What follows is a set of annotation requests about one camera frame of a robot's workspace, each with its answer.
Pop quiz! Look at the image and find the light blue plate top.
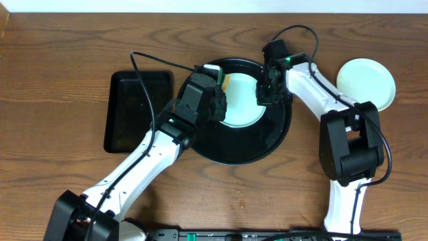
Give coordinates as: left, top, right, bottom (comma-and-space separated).
221, 73, 266, 129

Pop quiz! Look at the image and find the round black tray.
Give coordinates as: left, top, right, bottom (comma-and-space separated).
192, 58, 292, 165

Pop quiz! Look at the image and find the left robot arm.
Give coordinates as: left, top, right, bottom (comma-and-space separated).
43, 72, 229, 240

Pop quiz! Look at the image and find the rectangular black tray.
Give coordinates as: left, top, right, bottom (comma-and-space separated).
104, 71, 173, 153

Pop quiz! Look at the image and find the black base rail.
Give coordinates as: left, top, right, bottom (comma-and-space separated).
146, 229, 402, 241

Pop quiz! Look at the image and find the light blue plate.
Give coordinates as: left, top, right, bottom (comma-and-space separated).
336, 58, 396, 111
221, 73, 266, 129

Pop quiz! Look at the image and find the green yellow sponge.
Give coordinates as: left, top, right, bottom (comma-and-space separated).
221, 74, 230, 92

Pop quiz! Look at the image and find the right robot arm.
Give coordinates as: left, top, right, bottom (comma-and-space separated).
256, 39, 384, 234

